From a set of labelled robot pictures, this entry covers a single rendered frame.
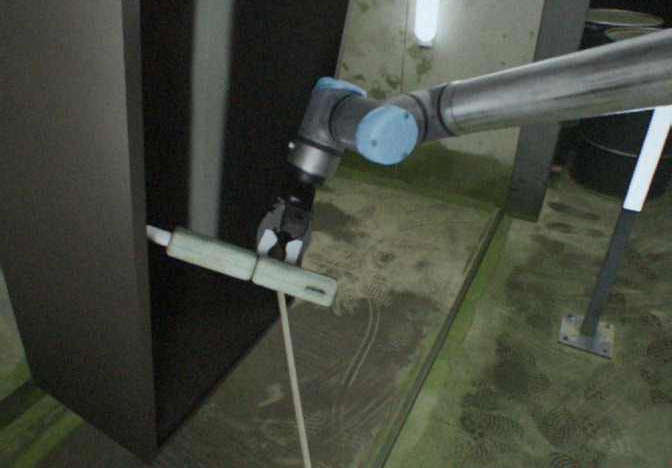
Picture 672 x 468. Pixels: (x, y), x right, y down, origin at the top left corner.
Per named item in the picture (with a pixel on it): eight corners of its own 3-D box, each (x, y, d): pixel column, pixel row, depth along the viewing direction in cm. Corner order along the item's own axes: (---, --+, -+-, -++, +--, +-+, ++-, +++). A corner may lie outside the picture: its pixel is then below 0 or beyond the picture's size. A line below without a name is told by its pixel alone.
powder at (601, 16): (665, 19, 334) (665, 17, 333) (653, 32, 296) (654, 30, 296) (581, 10, 361) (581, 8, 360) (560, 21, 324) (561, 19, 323)
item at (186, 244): (328, 253, 113) (342, 289, 91) (320, 273, 114) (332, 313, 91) (107, 177, 104) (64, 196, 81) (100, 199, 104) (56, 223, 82)
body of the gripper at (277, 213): (301, 230, 102) (324, 174, 99) (304, 243, 93) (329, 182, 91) (265, 217, 100) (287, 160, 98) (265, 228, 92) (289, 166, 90)
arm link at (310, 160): (344, 160, 90) (292, 139, 88) (333, 185, 90) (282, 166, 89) (337, 154, 98) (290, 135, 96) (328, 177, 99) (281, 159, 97)
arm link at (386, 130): (431, 101, 80) (380, 86, 89) (374, 116, 74) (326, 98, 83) (428, 157, 85) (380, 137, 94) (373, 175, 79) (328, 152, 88)
